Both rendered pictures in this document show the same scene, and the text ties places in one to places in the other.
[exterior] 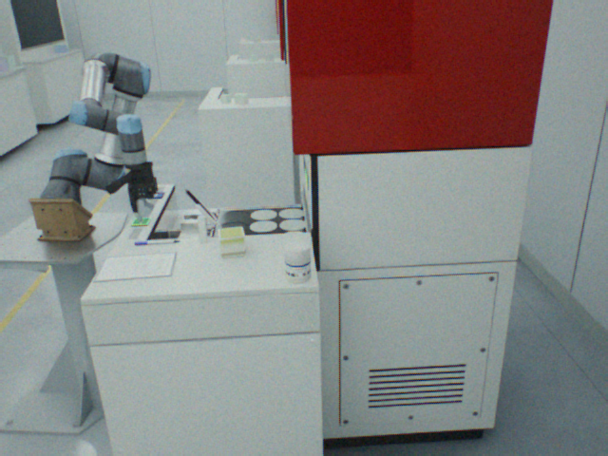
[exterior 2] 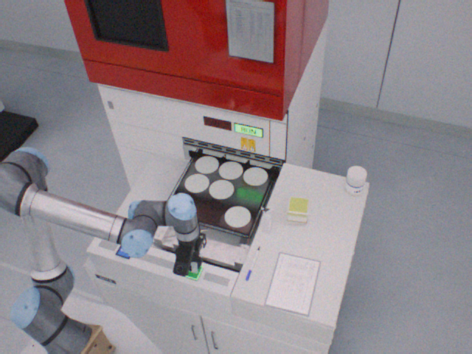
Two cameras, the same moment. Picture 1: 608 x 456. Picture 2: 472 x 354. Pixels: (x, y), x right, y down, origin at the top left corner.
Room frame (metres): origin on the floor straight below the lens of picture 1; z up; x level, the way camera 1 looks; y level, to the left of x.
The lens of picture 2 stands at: (1.18, 1.27, 2.41)
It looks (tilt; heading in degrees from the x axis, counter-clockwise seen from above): 49 degrees down; 295
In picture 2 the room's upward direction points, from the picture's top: 4 degrees counter-clockwise
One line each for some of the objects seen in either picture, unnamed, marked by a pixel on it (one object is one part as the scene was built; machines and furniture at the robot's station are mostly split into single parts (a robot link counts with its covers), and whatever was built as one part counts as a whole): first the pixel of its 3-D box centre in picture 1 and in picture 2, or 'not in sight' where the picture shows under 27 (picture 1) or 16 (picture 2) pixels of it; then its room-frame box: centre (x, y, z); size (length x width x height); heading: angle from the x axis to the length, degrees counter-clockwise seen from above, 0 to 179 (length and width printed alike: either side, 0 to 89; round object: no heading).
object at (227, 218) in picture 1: (263, 226); (221, 189); (1.78, 0.16, 0.90); 0.34 x 0.34 x 0.01; 3
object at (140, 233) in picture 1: (151, 226); (163, 271); (1.82, 0.58, 0.89); 0.55 x 0.09 x 0.14; 3
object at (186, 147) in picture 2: (306, 223); (231, 161); (1.80, 0.00, 0.89); 0.44 x 0.02 x 0.10; 3
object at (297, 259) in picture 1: (297, 261); (355, 181); (1.28, 0.03, 1.01); 0.07 x 0.07 x 0.10
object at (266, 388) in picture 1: (229, 353); (232, 287); (1.69, 0.31, 0.41); 0.97 x 0.64 x 0.82; 3
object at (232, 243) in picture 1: (232, 242); (298, 210); (1.44, 0.23, 1.00); 0.07 x 0.07 x 0.07; 12
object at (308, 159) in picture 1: (306, 176); (191, 130); (1.98, 0.00, 1.02); 0.82 x 0.03 x 0.40; 3
